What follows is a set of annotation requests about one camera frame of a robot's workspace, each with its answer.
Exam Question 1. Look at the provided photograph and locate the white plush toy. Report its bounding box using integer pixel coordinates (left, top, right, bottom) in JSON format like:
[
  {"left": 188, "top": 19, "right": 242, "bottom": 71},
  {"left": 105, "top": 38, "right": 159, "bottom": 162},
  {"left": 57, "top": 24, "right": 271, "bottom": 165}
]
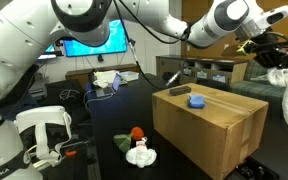
[{"left": 126, "top": 137, "right": 157, "bottom": 168}]

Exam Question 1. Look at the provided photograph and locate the blue sponge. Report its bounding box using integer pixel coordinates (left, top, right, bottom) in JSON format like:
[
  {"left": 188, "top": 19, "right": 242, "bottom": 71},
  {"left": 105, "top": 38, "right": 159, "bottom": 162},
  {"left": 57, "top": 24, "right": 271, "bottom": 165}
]
[{"left": 188, "top": 95, "right": 205, "bottom": 109}]

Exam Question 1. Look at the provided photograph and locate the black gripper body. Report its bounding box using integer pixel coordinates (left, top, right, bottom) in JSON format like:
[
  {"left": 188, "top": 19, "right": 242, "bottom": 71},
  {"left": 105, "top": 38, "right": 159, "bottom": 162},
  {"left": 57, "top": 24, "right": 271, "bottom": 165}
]
[{"left": 252, "top": 31, "right": 288, "bottom": 69}]

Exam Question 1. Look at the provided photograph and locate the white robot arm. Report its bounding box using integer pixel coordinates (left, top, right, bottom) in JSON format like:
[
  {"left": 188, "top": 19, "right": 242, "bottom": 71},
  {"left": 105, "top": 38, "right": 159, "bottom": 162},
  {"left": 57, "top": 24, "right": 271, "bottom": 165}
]
[{"left": 0, "top": 0, "right": 288, "bottom": 180}]

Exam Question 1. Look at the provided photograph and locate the green plaid sofa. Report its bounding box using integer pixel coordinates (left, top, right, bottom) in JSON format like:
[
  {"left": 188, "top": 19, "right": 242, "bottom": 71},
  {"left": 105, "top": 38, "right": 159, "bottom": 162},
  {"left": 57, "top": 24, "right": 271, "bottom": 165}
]
[{"left": 229, "top": 59, "right": 288, "bottom": 111}]

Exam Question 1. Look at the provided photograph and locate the brown cardboard box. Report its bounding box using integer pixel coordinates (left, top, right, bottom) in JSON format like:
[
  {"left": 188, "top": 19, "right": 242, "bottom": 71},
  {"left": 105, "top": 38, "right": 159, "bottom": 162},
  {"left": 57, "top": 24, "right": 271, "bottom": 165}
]
[{"left": 152, "top": 83, "right": 268, "bottom": 180}]

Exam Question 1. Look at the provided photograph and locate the dark grey rectangular block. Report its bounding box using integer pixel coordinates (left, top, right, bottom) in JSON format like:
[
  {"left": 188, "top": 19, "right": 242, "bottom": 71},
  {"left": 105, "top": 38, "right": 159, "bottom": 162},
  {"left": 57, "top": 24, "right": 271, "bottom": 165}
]
[{"left": 169, "top": 86, "right": 191, "bottom": 96}]

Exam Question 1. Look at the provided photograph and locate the white VR headset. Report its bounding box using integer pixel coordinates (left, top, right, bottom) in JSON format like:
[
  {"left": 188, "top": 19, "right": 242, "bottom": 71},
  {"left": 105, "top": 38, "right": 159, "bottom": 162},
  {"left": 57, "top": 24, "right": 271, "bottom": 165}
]
[{"left": 15, "top": 106, "right": 72, "bottom": 167}]

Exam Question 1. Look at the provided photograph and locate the red radish plush toy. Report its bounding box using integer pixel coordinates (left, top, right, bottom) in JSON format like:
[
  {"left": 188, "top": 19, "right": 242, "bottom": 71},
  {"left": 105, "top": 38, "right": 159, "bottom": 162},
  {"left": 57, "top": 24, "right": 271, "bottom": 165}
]
[{"left": 113, "top": 127, "right": 144, "bottom": 153}]

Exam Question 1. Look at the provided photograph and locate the wall monitor screen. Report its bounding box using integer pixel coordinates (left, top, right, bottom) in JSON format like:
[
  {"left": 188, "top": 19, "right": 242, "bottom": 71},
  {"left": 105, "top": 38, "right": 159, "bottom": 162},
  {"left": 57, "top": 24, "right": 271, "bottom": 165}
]
[{"left": 63, "top": 19, "right": 128, "bottom": 58}]

